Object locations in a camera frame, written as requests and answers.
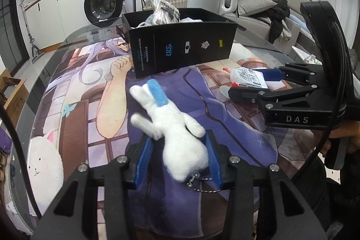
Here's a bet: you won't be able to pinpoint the printed cartoon table mat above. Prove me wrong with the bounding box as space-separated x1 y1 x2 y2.
27 39 296 240

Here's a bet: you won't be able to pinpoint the white wicker basket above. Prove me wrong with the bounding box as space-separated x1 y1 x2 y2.
141 0 188 11

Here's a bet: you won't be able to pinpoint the white counter cabinet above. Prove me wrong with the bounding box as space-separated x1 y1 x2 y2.
21 0 86 52

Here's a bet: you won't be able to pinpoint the grey sofa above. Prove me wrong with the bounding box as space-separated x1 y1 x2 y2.
222 0 310 61

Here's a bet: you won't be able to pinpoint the white plush rabbit blue ear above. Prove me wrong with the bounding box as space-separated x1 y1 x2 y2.
129 78 223 193

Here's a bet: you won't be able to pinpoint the red and white packet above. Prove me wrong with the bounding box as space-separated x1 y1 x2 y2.
223 66 269 90

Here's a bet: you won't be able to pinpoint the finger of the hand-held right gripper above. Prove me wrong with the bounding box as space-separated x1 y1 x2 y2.
262 62 324 86
228 82 324 112

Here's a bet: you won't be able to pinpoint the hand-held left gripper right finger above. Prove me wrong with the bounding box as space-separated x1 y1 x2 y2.
203 130 328 240

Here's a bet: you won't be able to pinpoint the black cardboard box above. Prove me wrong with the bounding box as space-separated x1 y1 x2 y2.
116 7 246 79

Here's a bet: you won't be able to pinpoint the black jacket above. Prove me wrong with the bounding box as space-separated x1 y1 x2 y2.
264 0 292 44

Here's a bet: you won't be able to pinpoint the brown cardboard box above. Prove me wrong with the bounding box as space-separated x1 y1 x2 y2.
0 68 30 128

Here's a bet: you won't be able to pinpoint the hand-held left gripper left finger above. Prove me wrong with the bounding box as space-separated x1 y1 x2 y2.
34 137 154 240

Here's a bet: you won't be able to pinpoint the person's right hand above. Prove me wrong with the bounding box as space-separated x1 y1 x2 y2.
320 126 360 155

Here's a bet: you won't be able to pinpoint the grey pillow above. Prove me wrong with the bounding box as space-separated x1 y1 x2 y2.
237 0 278 17

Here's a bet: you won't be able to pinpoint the clear plastic bag grey contents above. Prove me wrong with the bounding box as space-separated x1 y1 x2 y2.
145 0 180 27

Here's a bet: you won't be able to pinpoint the floor mop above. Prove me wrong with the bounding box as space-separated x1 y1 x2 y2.
19 0 46 64

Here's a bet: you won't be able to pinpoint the purple cloth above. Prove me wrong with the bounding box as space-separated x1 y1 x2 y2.
0 128 13 154

